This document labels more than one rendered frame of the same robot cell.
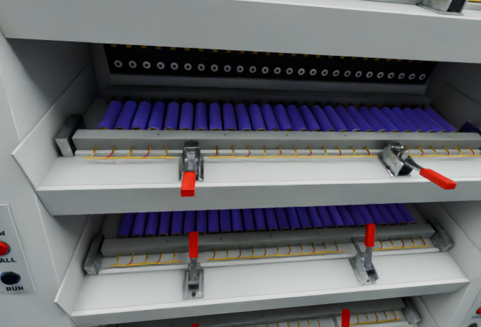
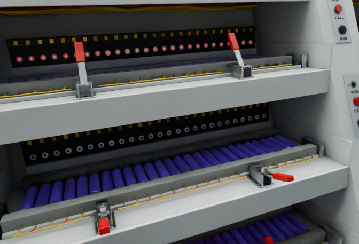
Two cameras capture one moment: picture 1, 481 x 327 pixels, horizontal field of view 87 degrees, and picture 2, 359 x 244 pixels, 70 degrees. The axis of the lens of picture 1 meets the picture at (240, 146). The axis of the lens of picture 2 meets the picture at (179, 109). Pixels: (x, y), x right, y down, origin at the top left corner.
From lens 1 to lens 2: 0.13 m
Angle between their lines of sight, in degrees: 25
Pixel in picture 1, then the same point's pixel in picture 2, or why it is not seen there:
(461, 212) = (334, 207)
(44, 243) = not seen: outside the picture
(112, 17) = (37, 122)
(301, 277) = not seen: outside the picture
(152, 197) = not seen: outside the picture
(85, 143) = (11, 224)
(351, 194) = (236, 211)
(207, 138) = (114, 194)
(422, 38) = (236, 93)
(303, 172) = (195, 202)
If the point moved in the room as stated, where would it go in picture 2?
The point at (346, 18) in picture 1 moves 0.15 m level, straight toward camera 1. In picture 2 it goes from (186, 92) to (163, 80)
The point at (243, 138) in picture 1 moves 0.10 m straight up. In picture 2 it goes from (142, 187) to (133, 126)
